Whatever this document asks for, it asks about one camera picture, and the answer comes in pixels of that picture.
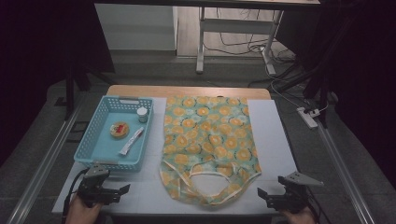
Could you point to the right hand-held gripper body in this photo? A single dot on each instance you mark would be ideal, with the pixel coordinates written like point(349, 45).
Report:
point(292, 196)

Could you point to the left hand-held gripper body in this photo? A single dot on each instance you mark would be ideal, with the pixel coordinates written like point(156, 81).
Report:
point(93, 189)

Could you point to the light blue plastic basket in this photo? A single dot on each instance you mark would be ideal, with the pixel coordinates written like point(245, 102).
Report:
point(115, 146)

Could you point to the white tube red print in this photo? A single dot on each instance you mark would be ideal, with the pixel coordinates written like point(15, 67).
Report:
point(132, 141)

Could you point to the small white-lidded jar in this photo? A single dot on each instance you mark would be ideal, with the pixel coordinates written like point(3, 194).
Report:
point(142, 114)

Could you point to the yellow floral tote bag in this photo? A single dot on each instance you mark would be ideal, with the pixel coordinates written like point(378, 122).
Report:
point(208, 137)

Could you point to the person's right hand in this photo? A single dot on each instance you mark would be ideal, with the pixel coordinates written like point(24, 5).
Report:
point(300, 217)

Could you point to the person's left hand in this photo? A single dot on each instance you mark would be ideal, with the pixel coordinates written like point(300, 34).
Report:
point(81, 214)

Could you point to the white table mat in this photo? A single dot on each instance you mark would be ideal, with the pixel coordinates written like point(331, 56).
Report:
point(267, 140)

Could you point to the white power strip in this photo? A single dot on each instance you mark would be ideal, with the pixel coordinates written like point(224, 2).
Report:
point(307, 117)

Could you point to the black metal stand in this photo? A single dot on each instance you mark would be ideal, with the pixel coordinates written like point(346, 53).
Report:
point(320, 87)
point(69, 93)

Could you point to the white cabinet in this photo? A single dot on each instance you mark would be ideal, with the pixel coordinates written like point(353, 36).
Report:
point(137, 28)

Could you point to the white-framed desk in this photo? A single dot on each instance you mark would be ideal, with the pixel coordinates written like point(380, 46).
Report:
point(233, 25)

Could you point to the aluminium rail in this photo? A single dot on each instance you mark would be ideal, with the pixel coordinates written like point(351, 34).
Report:
point(43, 165)
point(342, 174)

